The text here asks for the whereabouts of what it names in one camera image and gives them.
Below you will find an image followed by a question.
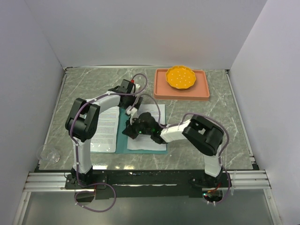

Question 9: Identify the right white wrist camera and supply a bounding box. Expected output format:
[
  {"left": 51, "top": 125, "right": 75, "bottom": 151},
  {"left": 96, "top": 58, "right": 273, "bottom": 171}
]
[{"left": 125, "top": 106, "right": 138, "bottom": 121}]

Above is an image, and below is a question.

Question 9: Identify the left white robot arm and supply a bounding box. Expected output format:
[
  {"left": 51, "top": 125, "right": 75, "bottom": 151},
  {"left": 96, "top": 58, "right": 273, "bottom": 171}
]
[{"left": 65, "top": 79, "right": 141, "bottom": 188}]

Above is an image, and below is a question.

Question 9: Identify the teal file folder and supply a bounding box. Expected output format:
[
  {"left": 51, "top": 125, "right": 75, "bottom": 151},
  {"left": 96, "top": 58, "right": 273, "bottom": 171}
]
[{"left": 90, "top": 106, "right": 169, "bottom": 155}]

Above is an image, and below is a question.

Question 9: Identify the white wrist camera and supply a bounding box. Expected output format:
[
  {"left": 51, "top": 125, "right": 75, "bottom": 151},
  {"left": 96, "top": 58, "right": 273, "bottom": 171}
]
[
  {"left": 125, "top": 106, "right": 138, "bottom": 121},
  {"left": 131, "top": 79, "right": 141, "bottom": 93}
]

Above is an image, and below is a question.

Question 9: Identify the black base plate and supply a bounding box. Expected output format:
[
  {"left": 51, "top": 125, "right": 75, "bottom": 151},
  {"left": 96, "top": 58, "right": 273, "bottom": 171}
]
[{"left": 65, "top": 170, "right": 232, "bottom": 200}]

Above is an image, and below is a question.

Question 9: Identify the aluminium frame rail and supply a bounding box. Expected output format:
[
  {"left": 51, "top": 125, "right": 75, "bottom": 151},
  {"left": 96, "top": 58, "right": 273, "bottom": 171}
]
[{"left": 23, "top": 170, "right": 271, "bottom": 192}]

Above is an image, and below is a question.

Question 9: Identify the orange dotted plate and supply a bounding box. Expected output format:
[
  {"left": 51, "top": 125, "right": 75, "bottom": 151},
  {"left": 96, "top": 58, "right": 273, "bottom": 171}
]
[{"left": 165, "top": 66, "right": 196, "bottom": 90}]

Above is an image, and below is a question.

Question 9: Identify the clear glass cup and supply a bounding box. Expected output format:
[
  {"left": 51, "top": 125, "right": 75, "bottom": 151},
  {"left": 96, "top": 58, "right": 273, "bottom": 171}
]
[{"left": 36, "top": 144, "right": 60, "bottom": 163}]

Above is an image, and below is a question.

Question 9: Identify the printed paper sheet top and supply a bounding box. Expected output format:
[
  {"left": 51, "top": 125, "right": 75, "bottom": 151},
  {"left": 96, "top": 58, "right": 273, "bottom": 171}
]
[{"left": 90, "top": 106, "right": 120, "bottom": 153}]

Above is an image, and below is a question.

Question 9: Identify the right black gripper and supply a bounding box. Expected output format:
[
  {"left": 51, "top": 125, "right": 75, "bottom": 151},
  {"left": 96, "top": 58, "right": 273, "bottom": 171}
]
[{"left": 122, "top": 115, "right": 153, "bottom": 139}]

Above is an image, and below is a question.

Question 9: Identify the pink rectangular tray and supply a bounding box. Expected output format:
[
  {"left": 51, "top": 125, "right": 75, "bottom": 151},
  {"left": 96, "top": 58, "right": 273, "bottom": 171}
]
[{"left": 153, "top": 66, "right": 210, "bottom": 101}]

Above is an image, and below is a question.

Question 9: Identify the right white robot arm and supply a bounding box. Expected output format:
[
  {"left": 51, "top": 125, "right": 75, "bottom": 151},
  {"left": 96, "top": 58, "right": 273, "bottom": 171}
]
[{"left": 122, "top": 112, "right": 224, "bottom": 187}]

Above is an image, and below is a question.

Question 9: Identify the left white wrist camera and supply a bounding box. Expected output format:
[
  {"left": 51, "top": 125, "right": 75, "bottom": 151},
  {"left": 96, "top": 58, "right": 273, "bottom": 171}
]
[{"left": 131, "top": 79, "right": 141, "bottom": 93}]

